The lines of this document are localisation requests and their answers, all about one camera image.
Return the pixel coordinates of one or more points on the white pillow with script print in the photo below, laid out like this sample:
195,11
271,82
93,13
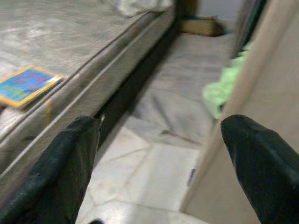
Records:
144,5

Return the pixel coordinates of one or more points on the light green cloth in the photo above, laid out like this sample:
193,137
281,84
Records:
219,91

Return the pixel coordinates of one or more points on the dark bed frame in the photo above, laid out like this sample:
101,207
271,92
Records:
140,81

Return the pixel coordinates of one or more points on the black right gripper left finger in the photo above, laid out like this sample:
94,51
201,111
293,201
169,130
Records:
53,175

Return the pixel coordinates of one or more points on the brown cardboard box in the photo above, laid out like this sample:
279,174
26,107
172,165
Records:
198,25

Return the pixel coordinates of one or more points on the beige wooden cabinet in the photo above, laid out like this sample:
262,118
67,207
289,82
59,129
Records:
268,81

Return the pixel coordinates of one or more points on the white quilted mattress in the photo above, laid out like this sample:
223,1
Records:
58,35

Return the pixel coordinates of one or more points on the colourful children's book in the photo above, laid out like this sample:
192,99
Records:
25,86

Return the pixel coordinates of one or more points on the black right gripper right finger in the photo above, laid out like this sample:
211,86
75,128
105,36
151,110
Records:
268,175

